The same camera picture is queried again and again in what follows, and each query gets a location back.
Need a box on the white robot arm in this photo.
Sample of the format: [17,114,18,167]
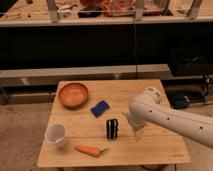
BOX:
[125,87,213,149]

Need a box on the black white striped eraser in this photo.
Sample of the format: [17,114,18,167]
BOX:
[106,119,118,139]

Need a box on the blue sponge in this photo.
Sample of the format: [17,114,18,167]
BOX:
[91,100,110,117]

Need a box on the orange carrot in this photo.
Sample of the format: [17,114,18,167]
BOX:
[75,145,107,157]

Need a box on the orange wooden bowl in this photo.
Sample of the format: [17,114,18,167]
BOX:
[58,82,89,108]

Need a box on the translucent white cup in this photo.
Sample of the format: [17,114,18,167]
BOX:
[45,124,65,148]

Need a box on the grey metal shelf rail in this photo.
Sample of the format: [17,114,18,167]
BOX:
[0,64,170,87]

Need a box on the black hanging cable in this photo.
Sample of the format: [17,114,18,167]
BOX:
[132,0,139,80]

